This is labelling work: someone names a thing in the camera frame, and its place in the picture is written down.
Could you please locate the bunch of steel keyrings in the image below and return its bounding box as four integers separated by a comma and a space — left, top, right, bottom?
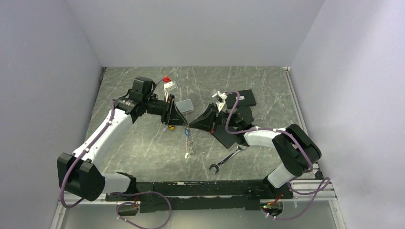
186, 129, 196, 155

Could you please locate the black box with label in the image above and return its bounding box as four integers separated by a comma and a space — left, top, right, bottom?
225, 89, 257, 110

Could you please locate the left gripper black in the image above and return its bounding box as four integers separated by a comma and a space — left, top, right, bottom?
143, 94, 188, 126

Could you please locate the aluminium frame rail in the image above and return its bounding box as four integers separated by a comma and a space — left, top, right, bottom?
50, 181, 345, 229

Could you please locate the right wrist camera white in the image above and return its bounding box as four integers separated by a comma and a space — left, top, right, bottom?
212, 90, 227, 112

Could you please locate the small white grey box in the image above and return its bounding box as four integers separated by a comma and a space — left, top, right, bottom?
176, 99, 194, 114

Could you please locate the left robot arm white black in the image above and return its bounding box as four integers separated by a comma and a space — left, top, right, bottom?
57, 77, 188, 208

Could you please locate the black rectangular pad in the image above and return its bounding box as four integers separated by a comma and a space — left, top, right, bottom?
213, 130, 237, 149

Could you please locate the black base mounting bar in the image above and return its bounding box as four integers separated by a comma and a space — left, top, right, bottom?
106, 179, 293, 213

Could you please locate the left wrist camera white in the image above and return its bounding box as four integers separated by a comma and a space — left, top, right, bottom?
162, 76, 178, 101

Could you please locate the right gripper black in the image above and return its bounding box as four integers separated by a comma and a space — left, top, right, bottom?
189, 103, 241, 134

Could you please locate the silver combination wrench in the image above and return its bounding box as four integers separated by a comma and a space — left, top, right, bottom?
209, 145, 247, 174

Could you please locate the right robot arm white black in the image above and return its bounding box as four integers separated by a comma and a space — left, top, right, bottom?
189, 104, 321, 198

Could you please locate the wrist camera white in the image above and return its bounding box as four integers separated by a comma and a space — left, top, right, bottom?
212, 90, 227, 112
162, 76, 178, 101

